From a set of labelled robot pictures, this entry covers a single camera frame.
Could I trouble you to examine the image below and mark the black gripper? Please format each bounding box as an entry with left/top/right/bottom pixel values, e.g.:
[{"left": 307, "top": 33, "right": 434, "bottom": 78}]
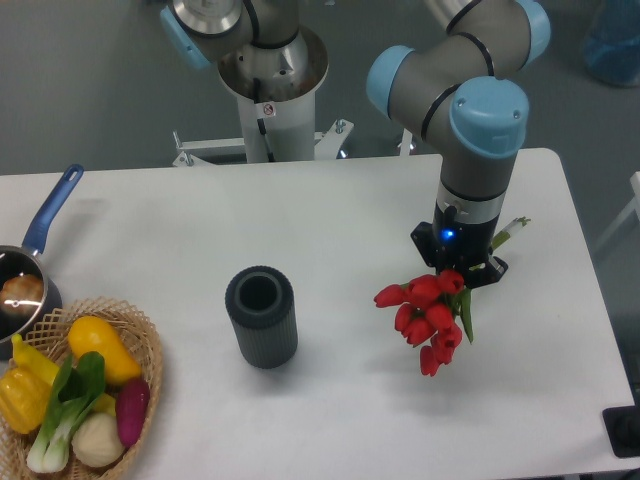
[{"left": 410, "top": 206, "right": 508, "bottom": 287}]

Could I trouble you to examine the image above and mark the red tulip bouquet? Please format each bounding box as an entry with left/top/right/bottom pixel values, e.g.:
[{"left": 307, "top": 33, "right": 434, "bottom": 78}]
[{"left": 374, "top": 269, "right": 474, "bottom": 377}]

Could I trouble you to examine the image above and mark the blue handled saucepan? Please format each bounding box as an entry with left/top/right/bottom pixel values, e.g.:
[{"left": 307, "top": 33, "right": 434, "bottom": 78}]
[{"left": 1, "top": 164, "right": 84, "bottom": 361}]

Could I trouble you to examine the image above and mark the green bok choy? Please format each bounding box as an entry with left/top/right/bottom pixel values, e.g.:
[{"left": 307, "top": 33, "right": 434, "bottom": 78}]
[{"left": 27, "top": 351, "right": 106, "bottom": 474}]

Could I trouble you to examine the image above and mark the dark grey ribbed vase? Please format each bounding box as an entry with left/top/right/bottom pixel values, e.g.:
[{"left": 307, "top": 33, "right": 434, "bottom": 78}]
[{"left": 225, "top": 265, "right": 298, "bottom": 369}]

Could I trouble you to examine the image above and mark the white frame at right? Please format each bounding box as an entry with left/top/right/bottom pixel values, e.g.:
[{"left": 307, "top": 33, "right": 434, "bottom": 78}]
[{"left": 593, "top": 171, "right": 639, "bottom": 259}]

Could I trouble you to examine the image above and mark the blue transparent container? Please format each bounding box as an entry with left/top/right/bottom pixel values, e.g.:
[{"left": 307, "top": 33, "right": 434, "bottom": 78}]
[{"left": 582, "top": 0, "right": 639, "bottom": 87}]

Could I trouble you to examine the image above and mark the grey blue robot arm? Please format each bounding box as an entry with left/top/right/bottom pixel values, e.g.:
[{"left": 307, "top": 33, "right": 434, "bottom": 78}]
[{"left": 160, "top": 1, "right": 550, "bottom": 289}]

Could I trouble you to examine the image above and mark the brown food in pan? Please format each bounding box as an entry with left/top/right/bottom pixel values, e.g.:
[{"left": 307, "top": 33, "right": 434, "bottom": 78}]
[{"left": 1, "top": 274, "right": 44, "bottom": 316}]

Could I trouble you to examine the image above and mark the purple eggplant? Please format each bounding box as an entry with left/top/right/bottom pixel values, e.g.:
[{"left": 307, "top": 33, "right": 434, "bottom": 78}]
[{"left": 115, "top": 378, "right": 150, "bottom": 448}]

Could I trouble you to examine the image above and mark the black device at edge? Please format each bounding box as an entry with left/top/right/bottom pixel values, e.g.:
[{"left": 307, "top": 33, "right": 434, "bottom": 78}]
[{"left": 602, "top": 406, "right": 639, "bottom": 458}]

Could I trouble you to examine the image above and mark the yellow squash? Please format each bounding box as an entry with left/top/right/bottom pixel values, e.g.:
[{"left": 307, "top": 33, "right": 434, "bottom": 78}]
[{"left": 67, "top": 316, "right": 142, "bottom": 386}]

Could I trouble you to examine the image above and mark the white garlic bulb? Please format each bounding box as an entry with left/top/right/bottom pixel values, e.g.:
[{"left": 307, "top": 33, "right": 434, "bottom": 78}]
[{"left": 71, "top": 413, "right": 125, "bottom": 468}]

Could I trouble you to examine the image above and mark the yellow bell pepper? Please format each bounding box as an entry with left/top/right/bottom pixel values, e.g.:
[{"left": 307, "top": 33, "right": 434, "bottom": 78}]
[{"left": 1, "top": 367, "right": 51, "bottom": 435}]

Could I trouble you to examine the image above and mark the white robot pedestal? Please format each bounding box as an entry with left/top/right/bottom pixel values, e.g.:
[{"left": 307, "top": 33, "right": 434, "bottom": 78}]
[{"left": 173, "top": 26, "right": 354, "bottom": 167}]

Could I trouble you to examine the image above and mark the woven wicker basket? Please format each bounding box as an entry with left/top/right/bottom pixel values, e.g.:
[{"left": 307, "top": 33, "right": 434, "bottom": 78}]
[{"left": 1, "top": 297, "right": 163, "bottom": 479}]

